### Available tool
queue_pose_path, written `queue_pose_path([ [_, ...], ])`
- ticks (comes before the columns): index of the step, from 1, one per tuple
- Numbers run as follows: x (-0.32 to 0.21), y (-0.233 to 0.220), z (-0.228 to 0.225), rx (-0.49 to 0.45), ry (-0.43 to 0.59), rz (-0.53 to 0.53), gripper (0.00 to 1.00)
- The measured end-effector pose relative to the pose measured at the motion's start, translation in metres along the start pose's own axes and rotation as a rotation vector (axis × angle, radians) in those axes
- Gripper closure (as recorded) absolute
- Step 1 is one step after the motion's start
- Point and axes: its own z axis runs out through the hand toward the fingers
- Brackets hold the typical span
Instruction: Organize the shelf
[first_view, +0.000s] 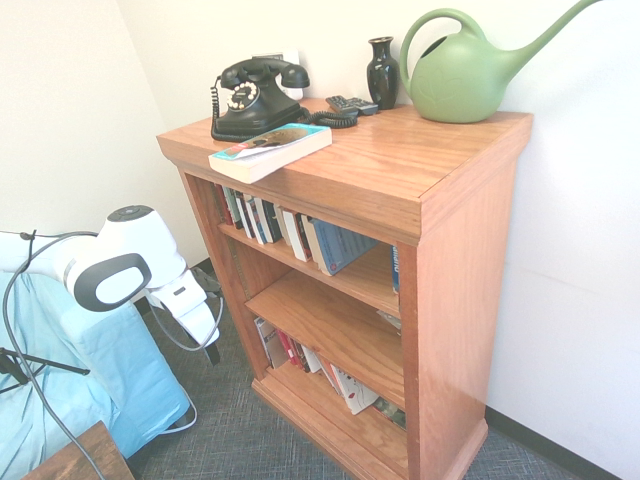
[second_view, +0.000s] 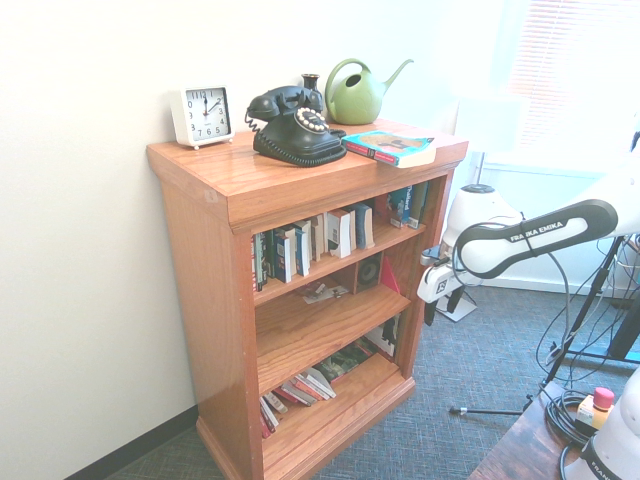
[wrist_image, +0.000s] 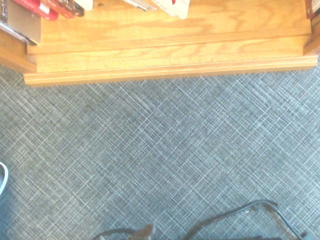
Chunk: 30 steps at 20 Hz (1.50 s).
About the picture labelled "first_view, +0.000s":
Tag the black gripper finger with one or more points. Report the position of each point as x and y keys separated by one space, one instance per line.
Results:
x=213 y=354

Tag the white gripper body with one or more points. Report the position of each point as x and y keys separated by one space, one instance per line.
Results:
x=192 y=315

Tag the teal paperback red spine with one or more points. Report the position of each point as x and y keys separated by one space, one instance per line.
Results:
x=270 y=155

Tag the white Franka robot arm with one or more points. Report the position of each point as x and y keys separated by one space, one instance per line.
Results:
x=140 y=235

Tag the white grey paperback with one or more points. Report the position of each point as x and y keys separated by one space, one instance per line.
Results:
x=270 y=342

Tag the white curved floor tube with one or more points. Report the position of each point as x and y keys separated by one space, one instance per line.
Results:
x=186 y=422

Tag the plain white paperback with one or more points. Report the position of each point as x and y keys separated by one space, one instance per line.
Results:
x=311 y=360

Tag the black white spine book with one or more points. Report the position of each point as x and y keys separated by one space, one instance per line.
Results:
x=245 y=217

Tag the grey green spine book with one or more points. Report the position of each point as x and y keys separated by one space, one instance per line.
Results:
x=232 y=210

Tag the light blue cloth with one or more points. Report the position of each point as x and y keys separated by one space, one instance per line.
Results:
x=100 y=380

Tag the blue white striped book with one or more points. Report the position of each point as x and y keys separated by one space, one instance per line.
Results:
x=257 y=222

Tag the dark red spine book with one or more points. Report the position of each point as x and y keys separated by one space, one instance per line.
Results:
x=222 y=205

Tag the black cover book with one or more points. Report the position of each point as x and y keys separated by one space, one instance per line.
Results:
x=272 y=225

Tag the thick white book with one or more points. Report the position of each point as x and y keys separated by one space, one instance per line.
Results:
x=295 y=237

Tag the red black spine book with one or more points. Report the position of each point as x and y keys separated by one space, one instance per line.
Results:
x=306 y=237

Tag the white illustrated cover book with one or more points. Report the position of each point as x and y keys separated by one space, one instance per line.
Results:
x=355 y=392

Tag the large blue cover book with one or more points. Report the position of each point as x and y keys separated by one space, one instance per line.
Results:
x=345 y=245

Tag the dark wooden table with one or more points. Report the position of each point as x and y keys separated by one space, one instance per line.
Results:
x=80 y=460

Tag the dark photo cover book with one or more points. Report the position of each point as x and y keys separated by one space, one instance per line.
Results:
x=392 y=415

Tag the blue spine book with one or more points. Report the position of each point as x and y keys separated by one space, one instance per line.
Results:
x=395 y=267

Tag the black rotary telephone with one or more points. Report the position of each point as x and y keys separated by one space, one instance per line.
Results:
x=250 y=112

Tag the wooden bookshelf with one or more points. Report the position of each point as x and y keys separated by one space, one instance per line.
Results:
x=380 y=165

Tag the black remote control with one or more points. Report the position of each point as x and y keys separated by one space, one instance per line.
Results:
x=366 y=106
x=339 y=103

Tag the black glossy vase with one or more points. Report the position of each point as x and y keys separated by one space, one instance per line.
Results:
x=382 y=75

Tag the green plastic watering can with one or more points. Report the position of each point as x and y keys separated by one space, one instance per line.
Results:
x=460 y=85

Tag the black camera tripod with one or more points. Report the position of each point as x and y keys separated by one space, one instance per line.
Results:
x=60 y=366

